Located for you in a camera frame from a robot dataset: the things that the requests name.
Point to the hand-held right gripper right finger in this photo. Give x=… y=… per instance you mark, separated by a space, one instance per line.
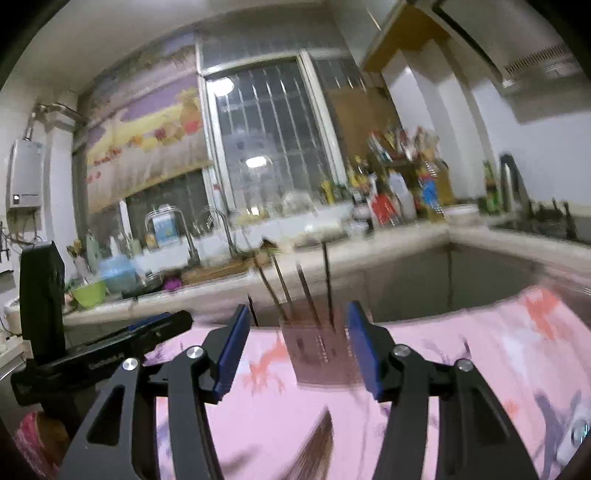
x=364 y=355

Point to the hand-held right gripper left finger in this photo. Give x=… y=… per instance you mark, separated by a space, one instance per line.
x=232 y=353

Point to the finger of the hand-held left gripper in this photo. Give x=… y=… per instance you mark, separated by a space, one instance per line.
x=161 y=325

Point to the dark translucent utensil holder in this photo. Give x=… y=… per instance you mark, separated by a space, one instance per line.
x=318 y=353

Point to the person's left forearm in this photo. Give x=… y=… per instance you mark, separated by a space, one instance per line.
x=34 y=438

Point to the white rice cooker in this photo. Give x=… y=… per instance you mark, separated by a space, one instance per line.
x=11 y=316

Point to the purple sponge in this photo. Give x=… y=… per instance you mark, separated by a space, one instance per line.
x=173 y=282

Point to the green plastic bowl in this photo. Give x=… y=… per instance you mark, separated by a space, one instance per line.
x=88 y=294

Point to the blue plastic container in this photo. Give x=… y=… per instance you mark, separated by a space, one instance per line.
x=118 y=273

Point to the long dark utensil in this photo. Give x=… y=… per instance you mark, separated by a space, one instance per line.
x=270 y=288
x=328 y=286
x=282 y=288
x=307 y=295

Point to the wooden cutting board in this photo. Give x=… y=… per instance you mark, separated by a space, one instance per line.
x=217 y=272

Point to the tall arched metal faucet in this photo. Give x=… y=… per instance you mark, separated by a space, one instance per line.
x=191 y=240

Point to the brown utensil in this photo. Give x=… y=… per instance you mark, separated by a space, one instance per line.
x=318 y=443

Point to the pink printed tablecloth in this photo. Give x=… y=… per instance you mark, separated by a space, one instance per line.
x=471 y=369

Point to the curved metal faucet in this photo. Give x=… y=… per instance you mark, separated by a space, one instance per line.
x=227 y=230

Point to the red packet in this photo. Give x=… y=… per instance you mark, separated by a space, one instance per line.
x=383 y=210

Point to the white plastic bottle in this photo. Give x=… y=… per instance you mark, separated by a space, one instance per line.
x=401 y=198

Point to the white bowl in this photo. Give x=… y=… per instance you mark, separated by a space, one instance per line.
x=461 y=214

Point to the blue and red bottle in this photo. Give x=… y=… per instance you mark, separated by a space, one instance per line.
x=429 y=191

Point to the metal exhaust pipe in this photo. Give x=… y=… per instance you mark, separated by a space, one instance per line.
x=55 y=110

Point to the printed window blind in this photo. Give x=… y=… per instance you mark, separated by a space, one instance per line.
x=147 y=134

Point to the green bottle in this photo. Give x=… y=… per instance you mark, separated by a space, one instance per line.
x=491 y=189

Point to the shelf of colourful packets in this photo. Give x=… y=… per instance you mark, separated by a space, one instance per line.
x=401 y=143

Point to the barred window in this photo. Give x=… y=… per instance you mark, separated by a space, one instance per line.
x=272 y=134

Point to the silver metal utensil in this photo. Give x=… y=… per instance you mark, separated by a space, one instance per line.
x=572 y=436

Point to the gas stove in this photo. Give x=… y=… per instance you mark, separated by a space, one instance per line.
x=549 y=221

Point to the range hood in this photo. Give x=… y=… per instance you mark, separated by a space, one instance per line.
x=521 y=41

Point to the white wall water heater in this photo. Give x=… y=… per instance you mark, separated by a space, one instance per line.
x=25 y=173

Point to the wooden wall cabinet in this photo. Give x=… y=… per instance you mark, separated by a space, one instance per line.
x=406 y=32

